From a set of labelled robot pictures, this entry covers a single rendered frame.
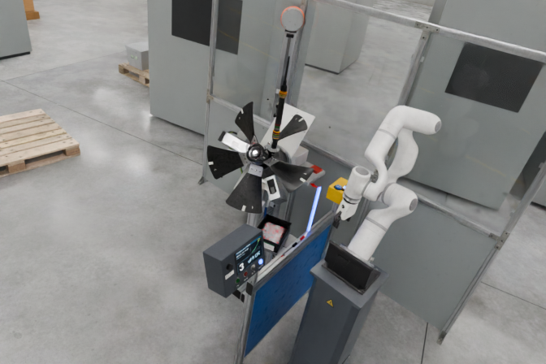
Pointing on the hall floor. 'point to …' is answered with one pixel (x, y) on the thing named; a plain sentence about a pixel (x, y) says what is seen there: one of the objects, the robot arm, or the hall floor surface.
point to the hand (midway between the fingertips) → (341, 222)
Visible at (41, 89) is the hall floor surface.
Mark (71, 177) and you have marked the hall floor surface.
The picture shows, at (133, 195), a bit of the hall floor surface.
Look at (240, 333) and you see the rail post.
